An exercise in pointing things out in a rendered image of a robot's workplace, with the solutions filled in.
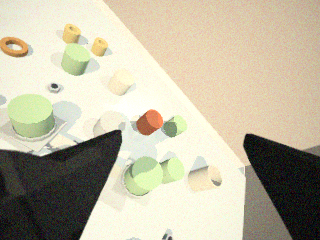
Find orange cylinder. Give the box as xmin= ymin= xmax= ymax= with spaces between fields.
xmin=136 ymin=109 xmax=163 ymax=136

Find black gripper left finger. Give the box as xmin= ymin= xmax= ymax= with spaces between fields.
xmin=0 ymin=130 xmax=122 ymax=240

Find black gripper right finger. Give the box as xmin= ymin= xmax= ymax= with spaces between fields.
xmin=243 ymin=134 xmax=320 ymax=240

